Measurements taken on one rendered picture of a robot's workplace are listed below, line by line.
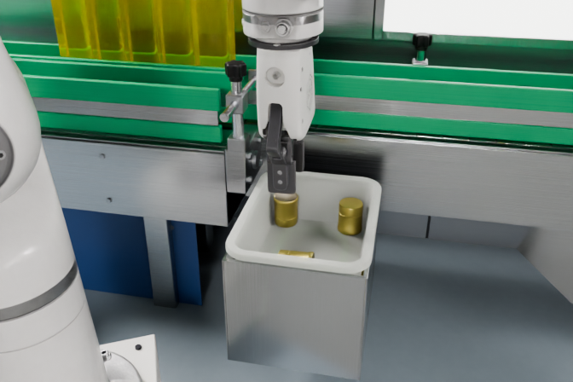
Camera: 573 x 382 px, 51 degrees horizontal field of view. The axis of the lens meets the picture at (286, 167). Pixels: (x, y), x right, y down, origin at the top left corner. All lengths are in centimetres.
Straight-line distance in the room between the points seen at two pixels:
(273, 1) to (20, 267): 34
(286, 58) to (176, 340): 53
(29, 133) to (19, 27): 82
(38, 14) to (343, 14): 59
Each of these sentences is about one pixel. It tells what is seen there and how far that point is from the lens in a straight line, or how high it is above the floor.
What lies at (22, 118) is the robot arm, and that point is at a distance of 49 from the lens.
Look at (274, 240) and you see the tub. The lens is 85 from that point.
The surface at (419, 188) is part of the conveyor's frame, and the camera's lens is 93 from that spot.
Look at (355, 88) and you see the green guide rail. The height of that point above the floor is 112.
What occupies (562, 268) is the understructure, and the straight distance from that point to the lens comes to 128.
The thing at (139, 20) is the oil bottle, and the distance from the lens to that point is 97.
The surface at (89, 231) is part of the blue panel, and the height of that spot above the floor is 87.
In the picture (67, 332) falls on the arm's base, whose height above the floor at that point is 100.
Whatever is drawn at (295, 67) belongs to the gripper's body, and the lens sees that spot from 61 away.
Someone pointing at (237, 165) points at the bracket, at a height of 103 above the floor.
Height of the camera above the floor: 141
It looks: 27 degrees down
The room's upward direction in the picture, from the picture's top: straight up
